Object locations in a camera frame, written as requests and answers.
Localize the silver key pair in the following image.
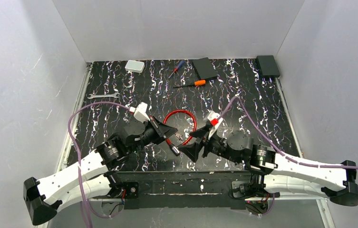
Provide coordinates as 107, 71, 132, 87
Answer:
175, 133, 183, 140

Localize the red cable lock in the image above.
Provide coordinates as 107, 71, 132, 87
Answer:
163, 109, 197, 156

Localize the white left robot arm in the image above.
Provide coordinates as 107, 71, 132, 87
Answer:
23, 116, 178, 226

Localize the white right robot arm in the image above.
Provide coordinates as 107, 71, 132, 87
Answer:
178, 124, 358, 207

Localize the silver open-end wrench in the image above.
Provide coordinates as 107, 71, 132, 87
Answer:
87, 93, 120, 99

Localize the blue red screwdriver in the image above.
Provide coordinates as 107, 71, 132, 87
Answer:
168, 60, 185, 78

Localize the black flat plate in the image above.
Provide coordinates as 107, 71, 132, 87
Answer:
192, 57, 218, 80

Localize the white plastic box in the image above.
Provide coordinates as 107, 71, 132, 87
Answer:
125, 60, 145, 73

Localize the black electronics box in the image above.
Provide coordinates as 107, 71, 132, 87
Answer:
256, 55, 281, 78

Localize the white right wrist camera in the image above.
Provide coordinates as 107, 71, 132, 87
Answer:
206, 111, 223, 140

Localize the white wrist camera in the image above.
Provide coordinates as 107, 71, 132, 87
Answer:
129, 102, 150, 123
206, 111, 223, 140

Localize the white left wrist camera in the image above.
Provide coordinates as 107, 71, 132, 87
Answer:
129, 102, 150, 123

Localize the orange handled screwdriver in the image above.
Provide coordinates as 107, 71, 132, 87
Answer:
173, 80, 206, 88

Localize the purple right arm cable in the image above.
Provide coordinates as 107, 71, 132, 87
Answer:
218, 95, 358, 191

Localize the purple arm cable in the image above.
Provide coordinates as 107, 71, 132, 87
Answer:
68, 101, 132, 228
218, 95, 358, 191

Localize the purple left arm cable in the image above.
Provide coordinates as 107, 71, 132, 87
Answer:
68, 101, 132, 228

